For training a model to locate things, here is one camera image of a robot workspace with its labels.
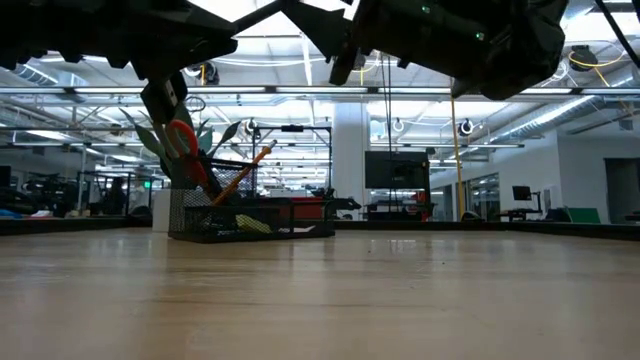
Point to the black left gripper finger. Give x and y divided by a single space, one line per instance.
160 102

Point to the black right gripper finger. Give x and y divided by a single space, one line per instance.
260 10
325 30

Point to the yellow wooden pencil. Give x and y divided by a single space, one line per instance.
242 175

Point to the black mesh desk organizer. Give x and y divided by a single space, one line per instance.
250 222

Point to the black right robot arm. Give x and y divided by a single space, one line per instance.
500 50

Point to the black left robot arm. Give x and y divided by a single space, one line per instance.
60 30

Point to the person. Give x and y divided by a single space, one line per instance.
115 197

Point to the green plant in white pot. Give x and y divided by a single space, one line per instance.
161 210

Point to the black background robot station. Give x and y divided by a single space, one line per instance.
50 195

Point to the black television screen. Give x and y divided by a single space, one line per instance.
395 170

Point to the red storage box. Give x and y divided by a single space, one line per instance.
310 210

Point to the small black desk monitor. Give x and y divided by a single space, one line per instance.
522 193

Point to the green board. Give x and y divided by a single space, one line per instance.
584 215

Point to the black background camera frame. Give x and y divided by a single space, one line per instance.
290 128

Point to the black metal table frame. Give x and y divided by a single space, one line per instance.
500 226

